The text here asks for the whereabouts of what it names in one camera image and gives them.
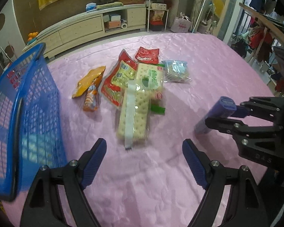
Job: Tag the green folded cushion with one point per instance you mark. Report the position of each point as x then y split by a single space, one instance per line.
110 5

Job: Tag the pink quilted blanket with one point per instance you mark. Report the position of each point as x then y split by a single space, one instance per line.
156 170

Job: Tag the white carton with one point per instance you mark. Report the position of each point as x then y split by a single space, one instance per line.
159 6

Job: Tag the blue tissue box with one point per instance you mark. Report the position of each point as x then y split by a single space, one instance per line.
91 7

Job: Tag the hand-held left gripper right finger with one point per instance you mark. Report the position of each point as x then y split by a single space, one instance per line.
194 164

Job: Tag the orange box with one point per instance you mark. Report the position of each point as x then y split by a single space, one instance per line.
112 24

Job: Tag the wooden railing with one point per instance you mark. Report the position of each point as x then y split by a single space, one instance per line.
262 16

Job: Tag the blue and white box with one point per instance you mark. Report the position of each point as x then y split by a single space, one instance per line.
114 17

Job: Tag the white tape roll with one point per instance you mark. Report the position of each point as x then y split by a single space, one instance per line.
124 25

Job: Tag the small orange cartoon packet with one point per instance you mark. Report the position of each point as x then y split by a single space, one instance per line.
91 101

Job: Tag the clear blue snack packet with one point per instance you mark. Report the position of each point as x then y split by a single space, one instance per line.
176 71

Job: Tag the blue plastic basket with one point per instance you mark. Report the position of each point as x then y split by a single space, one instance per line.
38 113

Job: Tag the white shopping bag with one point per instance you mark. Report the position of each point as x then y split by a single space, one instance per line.
181 25

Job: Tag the long cracker packet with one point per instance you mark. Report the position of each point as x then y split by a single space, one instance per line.
142 104

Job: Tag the red and yellow snack packet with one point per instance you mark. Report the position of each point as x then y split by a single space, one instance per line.
108 87

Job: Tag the blue pole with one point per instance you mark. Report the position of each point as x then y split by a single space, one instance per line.
201 9

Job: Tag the beige low cabinet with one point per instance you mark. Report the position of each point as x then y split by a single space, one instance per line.
85 27

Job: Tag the small green packet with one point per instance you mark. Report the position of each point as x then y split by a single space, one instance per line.
159 110

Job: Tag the green and white snack packet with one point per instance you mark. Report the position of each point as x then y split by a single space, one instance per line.
151 75

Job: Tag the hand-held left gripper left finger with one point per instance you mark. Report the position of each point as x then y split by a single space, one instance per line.
94 163

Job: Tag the orange snack packet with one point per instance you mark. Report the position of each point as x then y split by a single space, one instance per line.
87 81

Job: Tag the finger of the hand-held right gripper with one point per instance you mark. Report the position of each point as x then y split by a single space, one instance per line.
236 126
262 106

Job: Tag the leaning wooden board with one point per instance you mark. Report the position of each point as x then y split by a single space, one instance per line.
227 11

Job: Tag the pile of oranges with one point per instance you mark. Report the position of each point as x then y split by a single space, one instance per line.
32 36

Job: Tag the red foil snack packet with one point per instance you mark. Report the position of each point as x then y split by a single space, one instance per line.
146 54

